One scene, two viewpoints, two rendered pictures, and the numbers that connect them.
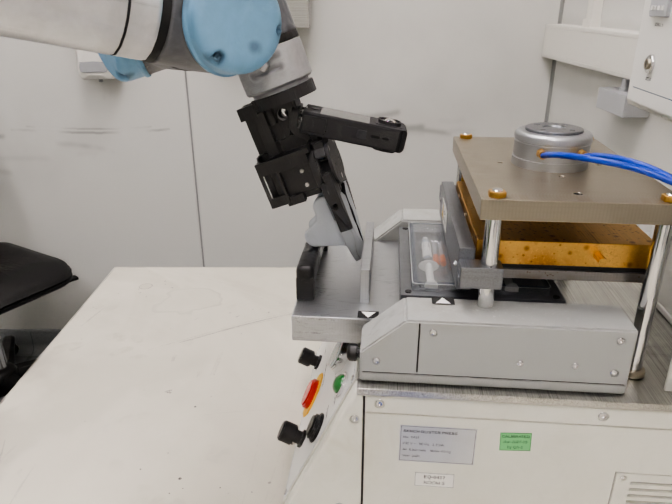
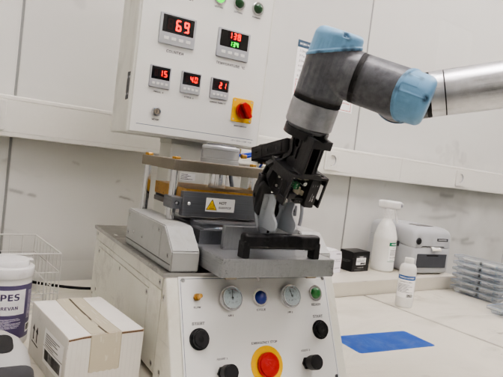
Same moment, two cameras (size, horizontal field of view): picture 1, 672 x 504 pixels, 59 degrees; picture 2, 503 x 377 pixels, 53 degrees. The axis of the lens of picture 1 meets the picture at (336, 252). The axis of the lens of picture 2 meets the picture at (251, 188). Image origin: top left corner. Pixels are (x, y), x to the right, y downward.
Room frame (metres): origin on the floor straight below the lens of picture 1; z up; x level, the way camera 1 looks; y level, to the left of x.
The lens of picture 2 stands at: (1.18, 0.67, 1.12)
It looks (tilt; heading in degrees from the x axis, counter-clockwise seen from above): 3 degrees down; 234
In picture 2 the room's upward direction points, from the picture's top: 7 degrees clockwise
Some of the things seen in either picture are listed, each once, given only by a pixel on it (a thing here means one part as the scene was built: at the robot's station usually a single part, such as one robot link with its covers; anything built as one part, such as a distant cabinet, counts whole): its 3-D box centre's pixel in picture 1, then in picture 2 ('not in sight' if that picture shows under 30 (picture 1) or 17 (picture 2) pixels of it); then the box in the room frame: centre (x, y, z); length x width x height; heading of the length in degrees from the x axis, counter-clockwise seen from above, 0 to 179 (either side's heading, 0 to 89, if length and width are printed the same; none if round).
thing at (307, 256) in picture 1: (313, 256); (281, 245); (0.65, 0.03, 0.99); 0.15 x 0.02 x 0.04; 175
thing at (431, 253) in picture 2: not in sight; (408, 244); (-0.44, -0.53, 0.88); 0.25 x 0.20 x 0.17; 84
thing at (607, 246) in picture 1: (544, 204); (220, 184); (0.62, -0.23, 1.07); 0.22 x 0.17 x 0.10; 175
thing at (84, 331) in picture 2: not in sight; (83, 340); (0.90, -0.14, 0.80); 0.19 x 0.13 x 0.09; 90
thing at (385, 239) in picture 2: not in sight; (386, 235); (-0.27, -0.50, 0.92); 0.09 x 0.08 x 0.25; 118
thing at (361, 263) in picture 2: not in sight; (354, 259); (-0.14, -0.52, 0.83); 0.09 x 0.06 x 0.07; 3
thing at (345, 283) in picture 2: not in sight; (347, 275); (-0.13, -0.53, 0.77); 0.84 x 0.30 x 0.04; 0
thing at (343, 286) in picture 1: (428, 275); (239, 241); (0.64, -0.11, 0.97); 0.30 x 0.22 x 0.08; 85
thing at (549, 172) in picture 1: (580, 192); (219, 175); (0.60, -0.26, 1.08); 0.31 x 0.24 x 0.13; 175
